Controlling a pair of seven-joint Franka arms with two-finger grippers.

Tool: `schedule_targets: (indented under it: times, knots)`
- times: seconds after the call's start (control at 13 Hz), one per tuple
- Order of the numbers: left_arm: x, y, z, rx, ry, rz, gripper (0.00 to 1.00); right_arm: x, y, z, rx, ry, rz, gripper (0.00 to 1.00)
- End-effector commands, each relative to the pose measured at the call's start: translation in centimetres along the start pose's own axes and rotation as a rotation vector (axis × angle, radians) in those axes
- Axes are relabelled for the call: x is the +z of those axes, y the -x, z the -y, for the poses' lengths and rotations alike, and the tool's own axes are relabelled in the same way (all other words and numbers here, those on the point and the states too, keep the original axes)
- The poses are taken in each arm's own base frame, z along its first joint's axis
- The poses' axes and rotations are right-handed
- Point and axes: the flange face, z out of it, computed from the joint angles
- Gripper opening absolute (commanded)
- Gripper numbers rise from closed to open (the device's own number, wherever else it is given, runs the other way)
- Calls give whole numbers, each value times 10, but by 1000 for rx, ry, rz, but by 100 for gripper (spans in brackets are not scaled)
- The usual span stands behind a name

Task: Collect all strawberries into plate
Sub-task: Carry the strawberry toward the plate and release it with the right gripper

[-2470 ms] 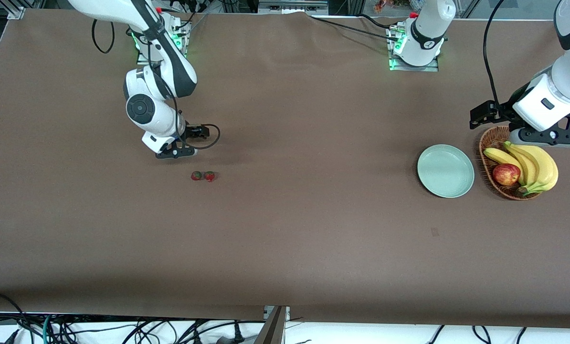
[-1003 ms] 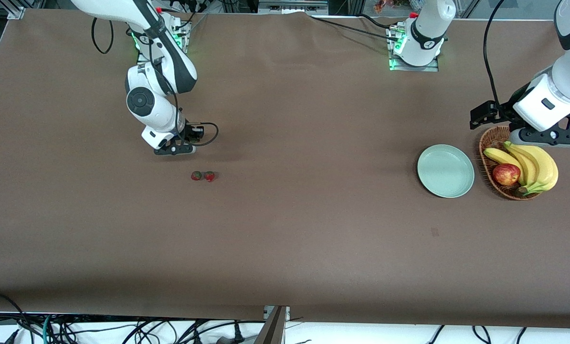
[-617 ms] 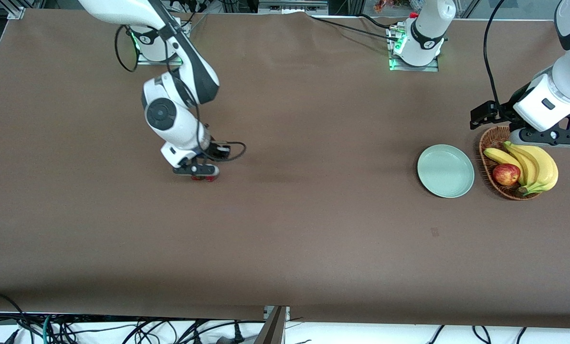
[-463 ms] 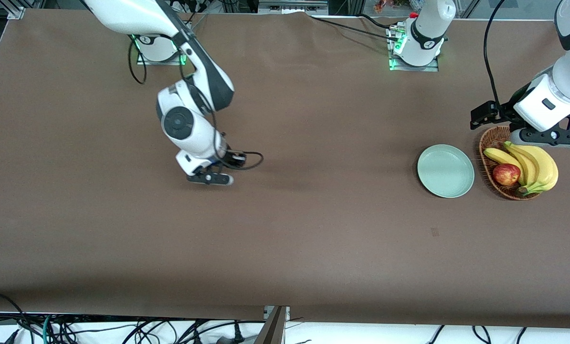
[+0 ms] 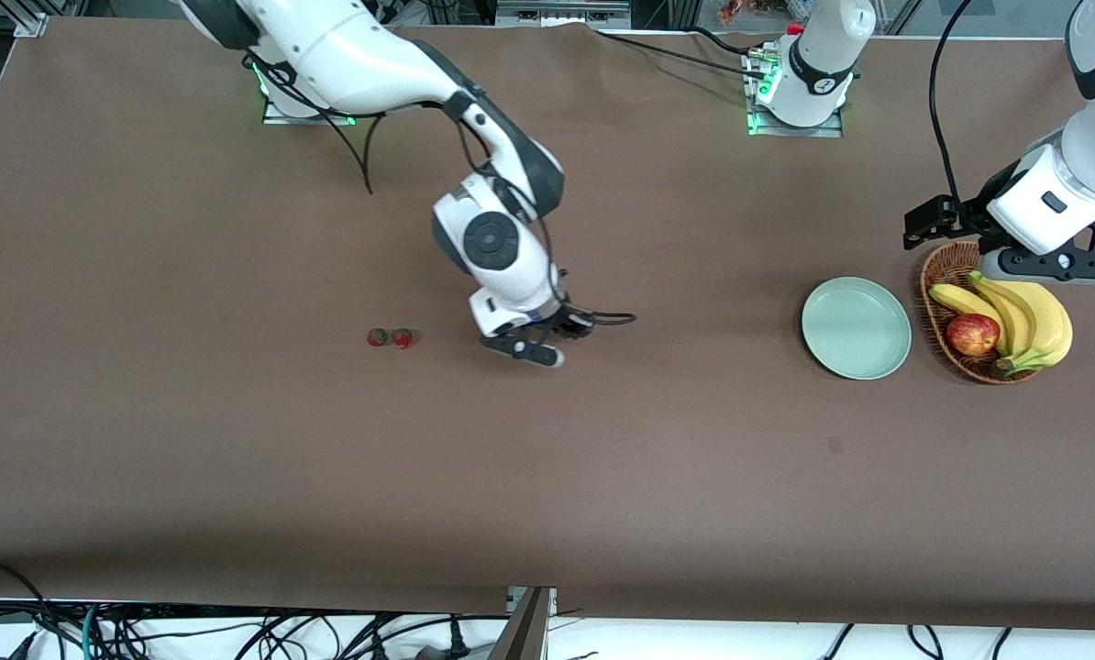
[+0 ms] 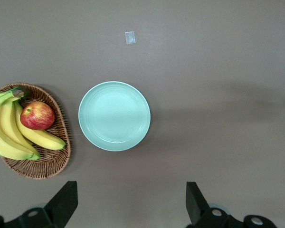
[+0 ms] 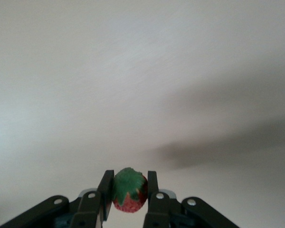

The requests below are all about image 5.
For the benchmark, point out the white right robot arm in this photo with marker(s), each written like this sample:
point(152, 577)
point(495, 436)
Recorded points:
point(355, 55)

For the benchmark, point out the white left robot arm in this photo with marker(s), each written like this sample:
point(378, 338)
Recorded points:
point(823, 55)

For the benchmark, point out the aluminium frame corner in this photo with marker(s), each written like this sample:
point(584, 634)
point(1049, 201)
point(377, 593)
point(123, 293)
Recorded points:
point(32, 20)

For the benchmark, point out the aluminium table post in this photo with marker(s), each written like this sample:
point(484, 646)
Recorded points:
point(525, 632)

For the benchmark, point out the black power plug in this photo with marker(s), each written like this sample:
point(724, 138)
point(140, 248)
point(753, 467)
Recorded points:
point(458, 642)

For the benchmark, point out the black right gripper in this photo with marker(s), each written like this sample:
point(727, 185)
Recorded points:
point(567, 322)

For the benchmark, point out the red apple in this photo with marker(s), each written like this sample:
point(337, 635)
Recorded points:
point(972, 335)

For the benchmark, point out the brown wicker basket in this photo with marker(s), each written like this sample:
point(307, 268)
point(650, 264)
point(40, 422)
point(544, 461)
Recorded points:
point(946, 266)

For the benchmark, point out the yellow banana bunch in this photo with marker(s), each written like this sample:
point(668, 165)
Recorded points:
point(1043, 321)

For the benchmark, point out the aluminium frame rail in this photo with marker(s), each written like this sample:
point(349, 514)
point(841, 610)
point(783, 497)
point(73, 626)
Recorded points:
point(557, 16)

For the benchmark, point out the greenish red strawberry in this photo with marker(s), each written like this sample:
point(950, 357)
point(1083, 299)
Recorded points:
point(377, 337)

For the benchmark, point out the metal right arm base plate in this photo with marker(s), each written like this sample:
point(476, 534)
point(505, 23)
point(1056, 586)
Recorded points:
point(277, 117)

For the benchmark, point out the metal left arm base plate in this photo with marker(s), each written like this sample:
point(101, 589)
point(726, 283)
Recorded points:
point(823, 131)

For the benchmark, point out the brown table cover sheet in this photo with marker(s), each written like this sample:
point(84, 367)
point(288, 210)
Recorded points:
point(547, 458)

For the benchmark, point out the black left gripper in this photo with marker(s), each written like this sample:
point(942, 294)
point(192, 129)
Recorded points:
point(967, 218)

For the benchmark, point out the pale green plate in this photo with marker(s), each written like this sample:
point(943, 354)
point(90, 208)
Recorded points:
point(855, 330)

